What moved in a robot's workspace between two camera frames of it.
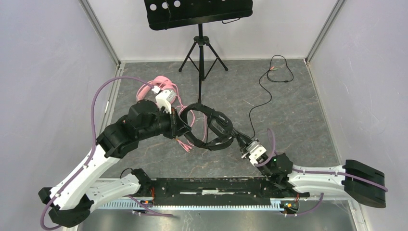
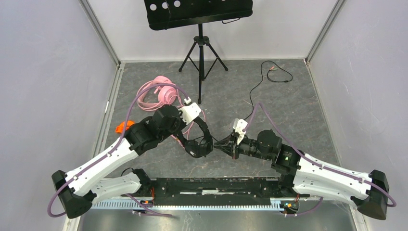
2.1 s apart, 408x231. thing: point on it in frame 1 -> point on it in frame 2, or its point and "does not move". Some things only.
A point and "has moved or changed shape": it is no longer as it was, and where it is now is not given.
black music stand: (163, 14) does not move
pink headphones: (149, 88) does not move
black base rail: (249, 191) does not move
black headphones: (220, 124) -> (201, 148)
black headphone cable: (269, 70) has moved or changed shape
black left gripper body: (173, 132) does not move
